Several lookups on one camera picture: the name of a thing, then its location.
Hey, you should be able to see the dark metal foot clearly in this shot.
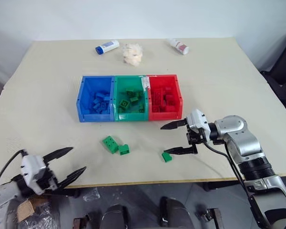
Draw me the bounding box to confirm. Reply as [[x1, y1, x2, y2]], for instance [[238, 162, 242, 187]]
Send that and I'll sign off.
[[195, 207, 222, 229], [72, 211, 94, 229]]

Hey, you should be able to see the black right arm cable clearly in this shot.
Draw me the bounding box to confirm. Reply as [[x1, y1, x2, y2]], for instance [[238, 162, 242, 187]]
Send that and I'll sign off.
[[203, 140, 262, 217]]

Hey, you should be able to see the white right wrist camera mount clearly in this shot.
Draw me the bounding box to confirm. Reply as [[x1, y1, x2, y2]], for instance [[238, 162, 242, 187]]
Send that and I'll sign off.
[[186, 109, 212, 137]]

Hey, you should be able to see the crumpled clear plastic wrapper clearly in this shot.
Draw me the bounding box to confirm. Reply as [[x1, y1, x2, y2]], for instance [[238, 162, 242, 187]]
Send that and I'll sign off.
[[82, 187, 101, 201]]

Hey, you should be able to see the white tube with red label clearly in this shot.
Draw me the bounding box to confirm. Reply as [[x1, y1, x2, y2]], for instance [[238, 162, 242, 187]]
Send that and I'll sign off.
[[167, 38, 190, 56]]

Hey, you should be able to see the white tape on bin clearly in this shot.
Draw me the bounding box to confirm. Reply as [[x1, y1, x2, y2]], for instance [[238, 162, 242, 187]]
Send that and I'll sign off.
[[138, 75, 151, 92]]

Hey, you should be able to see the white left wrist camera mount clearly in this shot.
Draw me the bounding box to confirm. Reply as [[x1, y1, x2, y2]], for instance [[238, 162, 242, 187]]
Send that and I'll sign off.
[[20, 155, 48, 194]]

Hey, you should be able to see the white tube with blue cap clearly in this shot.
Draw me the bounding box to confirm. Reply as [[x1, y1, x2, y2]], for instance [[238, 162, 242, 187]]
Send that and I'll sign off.
[[95, 40, 120, 55]]

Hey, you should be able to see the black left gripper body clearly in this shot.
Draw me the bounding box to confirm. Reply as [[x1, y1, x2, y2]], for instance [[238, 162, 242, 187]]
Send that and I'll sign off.
[[37, 164, 65, 194]]

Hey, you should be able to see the dark chair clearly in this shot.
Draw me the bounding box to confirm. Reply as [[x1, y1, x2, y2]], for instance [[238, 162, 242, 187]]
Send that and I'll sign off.
[[259, 30, 286, 116]]

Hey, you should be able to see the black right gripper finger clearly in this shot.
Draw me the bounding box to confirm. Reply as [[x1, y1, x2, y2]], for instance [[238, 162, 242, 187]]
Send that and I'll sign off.
[[163, 144, 198, 156], [160, 118, 189, 131]]

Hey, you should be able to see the brown cardboard piece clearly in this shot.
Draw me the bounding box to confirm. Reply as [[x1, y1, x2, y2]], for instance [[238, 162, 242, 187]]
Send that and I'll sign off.
[[16, 199, 36, 222]]

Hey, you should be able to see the large green building block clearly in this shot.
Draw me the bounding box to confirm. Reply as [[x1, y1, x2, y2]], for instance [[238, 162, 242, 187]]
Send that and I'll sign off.
[[102, 135, 120, 155]]

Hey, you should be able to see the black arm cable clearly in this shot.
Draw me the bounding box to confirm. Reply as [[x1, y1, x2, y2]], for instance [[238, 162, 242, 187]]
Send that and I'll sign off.
[[0, 149, 27, 187], [203, 140, 262, 217]]

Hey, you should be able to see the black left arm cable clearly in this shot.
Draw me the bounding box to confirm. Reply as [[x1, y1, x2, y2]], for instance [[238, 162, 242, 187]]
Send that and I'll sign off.
[[0, 149, 27, 187]]

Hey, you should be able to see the long red building block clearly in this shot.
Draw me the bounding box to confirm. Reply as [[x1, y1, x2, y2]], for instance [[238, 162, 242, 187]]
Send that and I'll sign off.
[[152, 88, 164, 106]]

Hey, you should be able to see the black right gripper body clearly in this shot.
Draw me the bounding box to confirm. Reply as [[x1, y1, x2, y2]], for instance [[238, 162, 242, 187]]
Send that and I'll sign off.
[[186, 125, 206, 146]]

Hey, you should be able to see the green plastic bin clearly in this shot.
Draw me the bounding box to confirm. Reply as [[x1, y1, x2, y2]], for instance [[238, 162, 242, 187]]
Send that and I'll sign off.
[[112, 75, 150, 122]]

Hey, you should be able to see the crumpled white tissue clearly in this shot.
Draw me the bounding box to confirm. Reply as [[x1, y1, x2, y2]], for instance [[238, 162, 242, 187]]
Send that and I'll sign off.
[[122, 42, 144, 67]]

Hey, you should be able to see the dark rounded shape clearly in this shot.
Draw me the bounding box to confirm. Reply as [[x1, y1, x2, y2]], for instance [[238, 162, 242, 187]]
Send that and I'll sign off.
[[159, 196, 194, 229], [102, 204, 131, 229]]

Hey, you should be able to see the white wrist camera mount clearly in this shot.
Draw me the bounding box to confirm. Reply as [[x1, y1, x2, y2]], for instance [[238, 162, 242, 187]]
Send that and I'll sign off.
[[20, 155, 48, 194], [186, 109, 212, 137]]

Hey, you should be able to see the blue plastic bin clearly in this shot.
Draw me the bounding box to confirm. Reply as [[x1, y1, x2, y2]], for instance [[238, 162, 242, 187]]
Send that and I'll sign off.
[[76, 75, 116, 123]]

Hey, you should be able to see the red plastic bin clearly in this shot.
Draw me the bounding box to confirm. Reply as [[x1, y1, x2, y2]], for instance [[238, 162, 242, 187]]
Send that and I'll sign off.
[[146, 74, 184, 121]]

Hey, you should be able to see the small green building block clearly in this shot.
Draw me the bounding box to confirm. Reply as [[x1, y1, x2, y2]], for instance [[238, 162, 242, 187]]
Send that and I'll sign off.
[[118, 144, 132, 156], [161, 152, 173, 164]]

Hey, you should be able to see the clear plastic bag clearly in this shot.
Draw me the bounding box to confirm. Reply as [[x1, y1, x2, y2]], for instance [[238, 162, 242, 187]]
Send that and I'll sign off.
[[4, 197, 61, 229]]

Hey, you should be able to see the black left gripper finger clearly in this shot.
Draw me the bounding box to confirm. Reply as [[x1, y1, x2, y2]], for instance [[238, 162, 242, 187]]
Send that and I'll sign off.
[[58, 166, 87, 190], [43, 147, 74, 166]]

